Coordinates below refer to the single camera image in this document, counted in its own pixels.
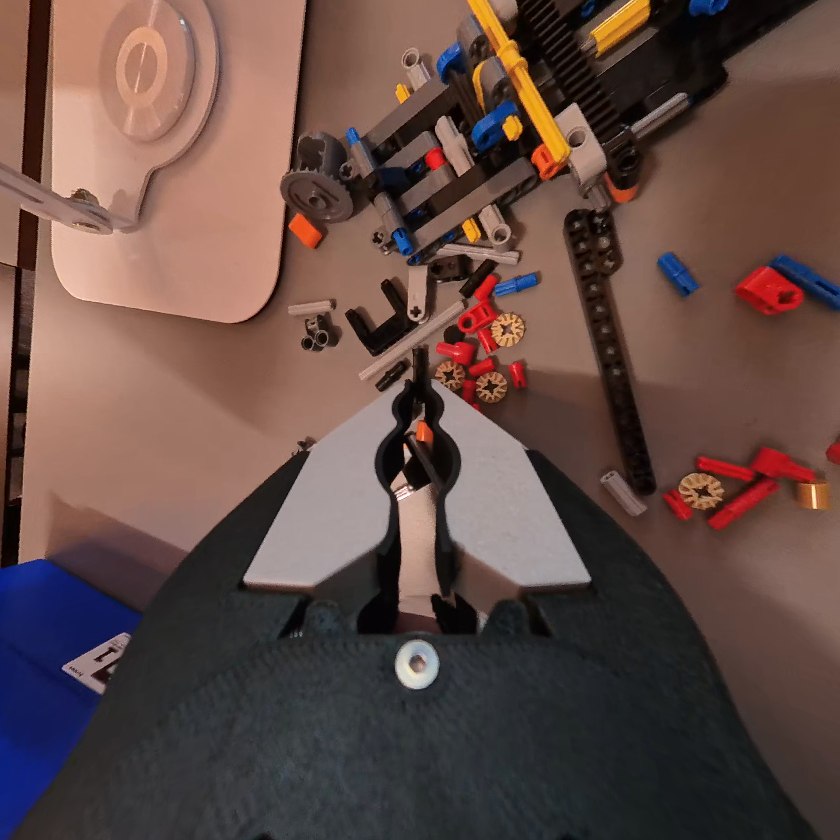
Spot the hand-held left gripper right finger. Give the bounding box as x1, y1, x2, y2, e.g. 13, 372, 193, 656
423, 382, 593, 635

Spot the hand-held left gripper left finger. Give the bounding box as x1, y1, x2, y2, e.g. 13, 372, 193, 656
241, 381, 421, 635

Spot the black lego pin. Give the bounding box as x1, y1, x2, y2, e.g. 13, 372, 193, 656
410, 346, 432, 411

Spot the pile of lego pieces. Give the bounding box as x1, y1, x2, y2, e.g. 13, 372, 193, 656
287, 252, 542, 411

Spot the partly built lego vehicle chassis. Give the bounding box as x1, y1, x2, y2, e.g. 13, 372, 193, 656
341, 0, 731, 258

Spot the grey lego pin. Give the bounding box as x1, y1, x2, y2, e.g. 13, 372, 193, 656
600, 469, 648, 517

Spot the tan lego bevel gear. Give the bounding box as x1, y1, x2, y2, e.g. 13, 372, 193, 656
678, 472, 726, 511

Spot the long black lego beam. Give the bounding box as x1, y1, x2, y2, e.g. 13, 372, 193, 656
563, 209, 657, 496

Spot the short red lego axle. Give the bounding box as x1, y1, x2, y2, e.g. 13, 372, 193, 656
707, 478, 781, 531

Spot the red lego axle connector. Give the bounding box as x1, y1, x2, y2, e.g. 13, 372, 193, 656
696, 448, 818, 484

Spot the dark grey lego gear assembly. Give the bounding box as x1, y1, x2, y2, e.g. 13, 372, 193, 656
280, 131, 358, 225

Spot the long blue lego pin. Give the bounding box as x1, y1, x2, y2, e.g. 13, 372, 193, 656
769, 255, 840, 304

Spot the blue bin with square tag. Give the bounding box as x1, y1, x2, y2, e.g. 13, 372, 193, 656
0, 558, 144, 840

